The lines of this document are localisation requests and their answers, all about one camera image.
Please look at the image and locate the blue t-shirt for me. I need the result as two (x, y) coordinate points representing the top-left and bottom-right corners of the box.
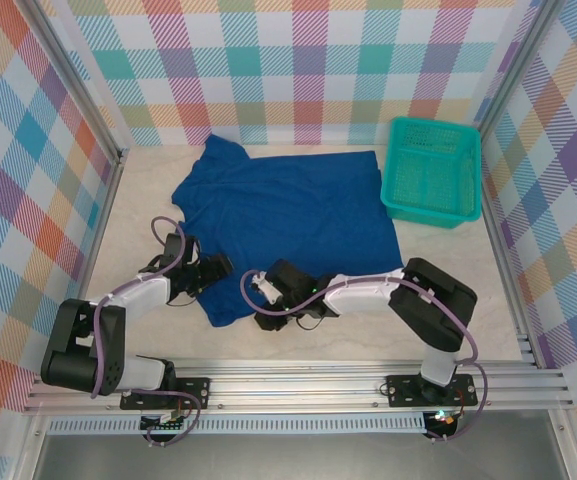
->
(171, 133), (403, 329)

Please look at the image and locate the grey metal shelf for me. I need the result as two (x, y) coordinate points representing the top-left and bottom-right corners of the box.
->
(32, 432), (569, 480)

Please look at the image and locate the small green circuit board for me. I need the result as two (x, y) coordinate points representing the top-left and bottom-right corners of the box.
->
(140, 409), (189, 432)

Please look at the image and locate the teal plastic mesh basket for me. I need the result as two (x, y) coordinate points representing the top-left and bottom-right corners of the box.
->
(380, 117), (483, 231)

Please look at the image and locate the small lit circuit board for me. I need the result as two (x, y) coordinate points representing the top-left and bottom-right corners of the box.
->
(427, 408), (459, 429)

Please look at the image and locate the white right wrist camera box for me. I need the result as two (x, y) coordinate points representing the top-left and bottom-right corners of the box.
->
(250, 271), (278, 303)

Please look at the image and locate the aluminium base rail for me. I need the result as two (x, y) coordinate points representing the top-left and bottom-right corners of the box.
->
(23, 357), (577, 416)

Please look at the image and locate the aluminium table side rail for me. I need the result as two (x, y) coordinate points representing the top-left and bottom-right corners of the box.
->
(476, 130), (544, 369)
(67, 147), (130, 321)

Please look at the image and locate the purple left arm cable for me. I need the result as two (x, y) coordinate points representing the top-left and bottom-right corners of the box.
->
(89, 215), (204, 449)

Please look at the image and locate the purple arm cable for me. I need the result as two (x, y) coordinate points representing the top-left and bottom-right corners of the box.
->
(239, 269), (489, 444)
(89, 215), (204, 449)

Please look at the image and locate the white slotted cable duct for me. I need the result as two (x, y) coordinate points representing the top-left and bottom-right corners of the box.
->
(47, 417), (427, 435)

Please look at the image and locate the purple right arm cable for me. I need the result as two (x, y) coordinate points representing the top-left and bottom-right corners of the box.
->
(239, 269), (489, 444)

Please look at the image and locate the aluminium frame post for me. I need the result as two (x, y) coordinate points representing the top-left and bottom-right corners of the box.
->
(17, 0), (130, 166)
(472, 0), (567, 136)

